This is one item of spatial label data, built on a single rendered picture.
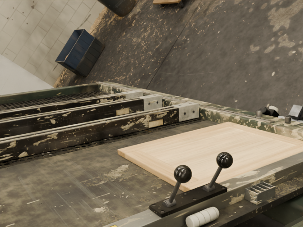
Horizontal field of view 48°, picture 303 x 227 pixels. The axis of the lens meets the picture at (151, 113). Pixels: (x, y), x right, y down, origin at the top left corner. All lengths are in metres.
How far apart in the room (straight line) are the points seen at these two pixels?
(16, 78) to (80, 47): 1.11
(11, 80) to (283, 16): 3.29
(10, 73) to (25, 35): 1.54
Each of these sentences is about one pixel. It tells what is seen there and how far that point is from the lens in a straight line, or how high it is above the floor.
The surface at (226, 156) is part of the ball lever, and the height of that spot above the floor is 1.43.
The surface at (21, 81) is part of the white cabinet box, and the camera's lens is 4.77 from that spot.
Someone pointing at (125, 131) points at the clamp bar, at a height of 1.22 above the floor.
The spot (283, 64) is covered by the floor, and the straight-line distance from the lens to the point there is 2.88.
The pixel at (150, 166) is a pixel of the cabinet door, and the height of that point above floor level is 1.33.
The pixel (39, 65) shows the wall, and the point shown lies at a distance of 6.24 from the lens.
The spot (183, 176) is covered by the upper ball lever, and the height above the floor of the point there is 1.52.
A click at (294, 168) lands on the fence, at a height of 1.10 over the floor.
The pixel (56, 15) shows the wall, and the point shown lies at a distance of 6.28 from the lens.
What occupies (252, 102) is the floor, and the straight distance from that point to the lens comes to 2.81.
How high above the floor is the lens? 2.01
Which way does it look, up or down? 34 degrees down
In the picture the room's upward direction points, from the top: 55 degrees counter-clockwise
